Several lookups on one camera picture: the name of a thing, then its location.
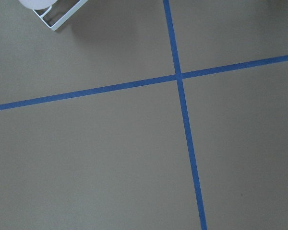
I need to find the white wire rack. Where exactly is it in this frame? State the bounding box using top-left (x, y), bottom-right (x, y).
top-left (33, 0), bottom-right (88, 31)

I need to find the white cup in rack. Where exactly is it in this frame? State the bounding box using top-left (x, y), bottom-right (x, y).
top-left (19, 0), bottom-right (57, 10)

